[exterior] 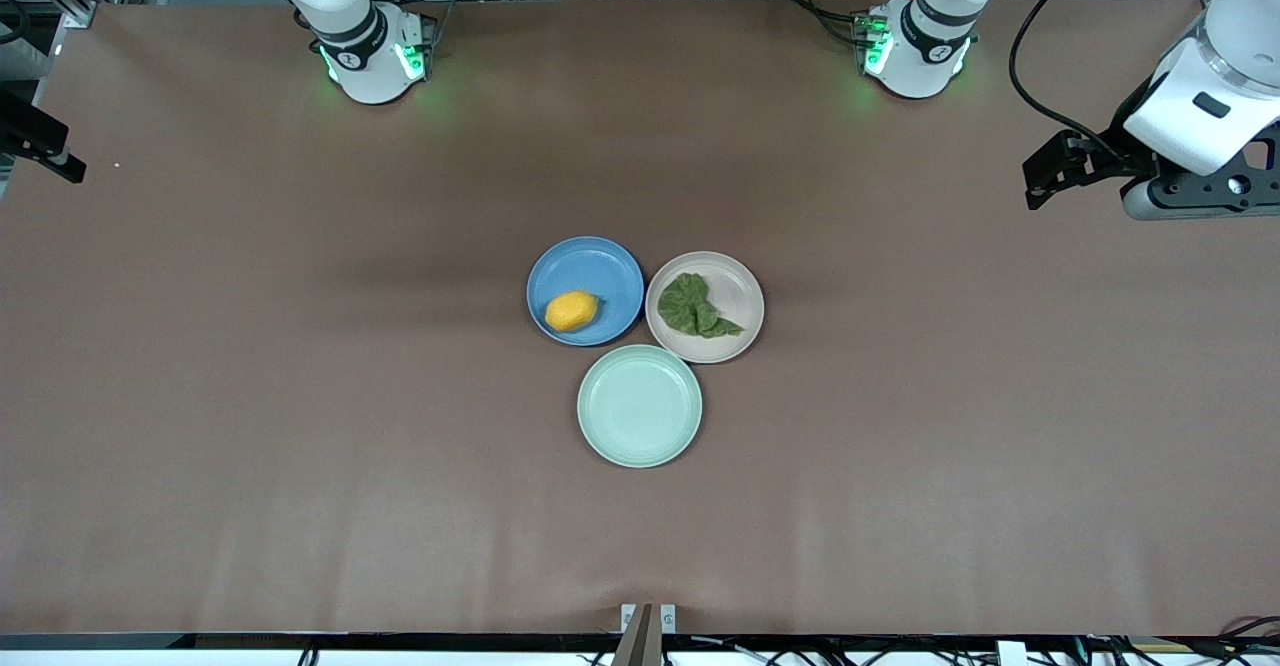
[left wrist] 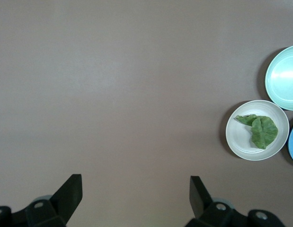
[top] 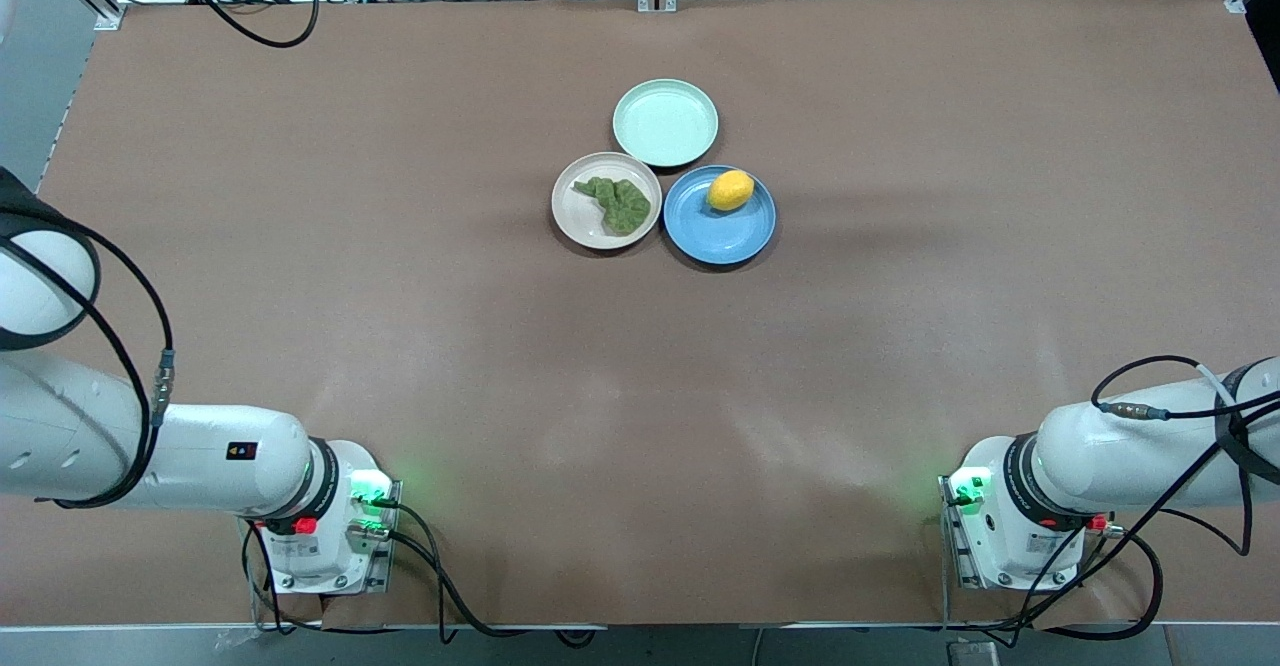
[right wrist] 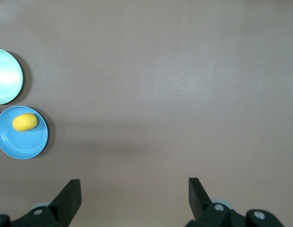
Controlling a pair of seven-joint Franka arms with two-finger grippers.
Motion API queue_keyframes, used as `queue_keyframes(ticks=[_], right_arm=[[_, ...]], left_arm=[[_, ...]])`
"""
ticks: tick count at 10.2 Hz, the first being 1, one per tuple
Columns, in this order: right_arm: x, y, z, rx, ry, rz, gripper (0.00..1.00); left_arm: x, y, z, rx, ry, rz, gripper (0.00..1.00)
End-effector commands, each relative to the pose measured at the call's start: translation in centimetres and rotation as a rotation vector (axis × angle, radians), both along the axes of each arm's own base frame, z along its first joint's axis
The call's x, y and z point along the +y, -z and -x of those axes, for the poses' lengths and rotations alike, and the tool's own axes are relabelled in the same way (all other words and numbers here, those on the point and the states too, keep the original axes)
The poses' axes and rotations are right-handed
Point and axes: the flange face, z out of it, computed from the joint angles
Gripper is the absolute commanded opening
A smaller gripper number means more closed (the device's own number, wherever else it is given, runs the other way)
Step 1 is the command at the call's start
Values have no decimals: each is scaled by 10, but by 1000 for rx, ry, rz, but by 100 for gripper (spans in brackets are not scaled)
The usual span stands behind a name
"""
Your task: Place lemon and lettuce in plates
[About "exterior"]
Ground green lettuce leaf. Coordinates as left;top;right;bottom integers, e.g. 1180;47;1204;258
657;272;746;339

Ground yellow lemon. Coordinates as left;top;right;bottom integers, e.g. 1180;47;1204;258
545;291;601;334

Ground beige plate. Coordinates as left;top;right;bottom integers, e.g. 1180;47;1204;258
645;251;766;364

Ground light green plate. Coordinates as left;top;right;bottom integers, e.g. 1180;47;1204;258
577;344;703;469

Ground blue plate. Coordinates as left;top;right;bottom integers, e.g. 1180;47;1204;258
527;235;647;347

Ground brown table cover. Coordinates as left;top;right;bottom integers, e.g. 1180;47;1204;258
0;0;1280;639

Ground metal table edge bracket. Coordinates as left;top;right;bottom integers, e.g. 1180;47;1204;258
612;602;678;666

